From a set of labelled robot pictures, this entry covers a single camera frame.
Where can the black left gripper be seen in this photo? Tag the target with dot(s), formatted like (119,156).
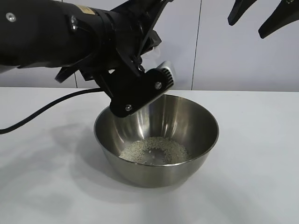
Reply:
(126,35)

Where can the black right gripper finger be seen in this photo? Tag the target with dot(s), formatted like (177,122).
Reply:
(280,16)
(238,10)

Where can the white rice grains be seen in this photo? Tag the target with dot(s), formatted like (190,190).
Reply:
(140,144)

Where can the stainless steel mixing bowl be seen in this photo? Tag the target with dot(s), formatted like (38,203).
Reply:
(163,175)

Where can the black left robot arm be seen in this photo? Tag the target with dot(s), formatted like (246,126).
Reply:
(35,35)

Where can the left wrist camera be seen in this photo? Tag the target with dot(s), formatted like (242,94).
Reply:
(140,93)

